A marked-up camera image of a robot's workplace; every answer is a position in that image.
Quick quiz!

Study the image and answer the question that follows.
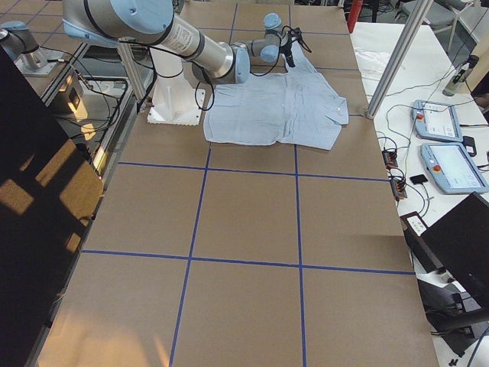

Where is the lower blue teach pendant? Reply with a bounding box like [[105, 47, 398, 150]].
[[419, 142, 488, 194]]

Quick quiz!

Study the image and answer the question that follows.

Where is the blue teach pendant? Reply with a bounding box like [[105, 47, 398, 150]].
[[419, 142, 488, 194], [412, 99, 463, 142]]

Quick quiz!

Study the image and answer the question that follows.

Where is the clear plastic bag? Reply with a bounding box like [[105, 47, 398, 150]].
[[354, 47, 390, 81]]

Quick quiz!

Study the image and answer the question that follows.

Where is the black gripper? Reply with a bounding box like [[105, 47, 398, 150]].
[[280, 25, 312, 67]]

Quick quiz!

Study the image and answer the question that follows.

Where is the white pedestal column base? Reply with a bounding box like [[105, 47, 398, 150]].
[[147, 49, 206, 126]]

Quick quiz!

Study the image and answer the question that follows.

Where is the aluminium frame post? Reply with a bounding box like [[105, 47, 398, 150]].
[[365, 0, 433, 119]]

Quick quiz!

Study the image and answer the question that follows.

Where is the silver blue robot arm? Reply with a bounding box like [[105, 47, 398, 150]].
[[63, 1, 309, 84], [1, 21, 39, 61]]

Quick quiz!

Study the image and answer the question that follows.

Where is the upper blue teach pendant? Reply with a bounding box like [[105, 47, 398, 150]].
[[412, 99, 463, 142]]

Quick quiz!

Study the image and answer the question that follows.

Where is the light blue button shirt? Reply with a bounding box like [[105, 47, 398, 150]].
[[203, 44, 349, 150]]

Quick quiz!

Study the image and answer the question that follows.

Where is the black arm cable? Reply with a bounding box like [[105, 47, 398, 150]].
[[194, 25, 303, 112]]

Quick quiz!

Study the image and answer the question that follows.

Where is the black monitor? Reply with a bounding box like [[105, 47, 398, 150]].
[[422, 192, 488, 304]]

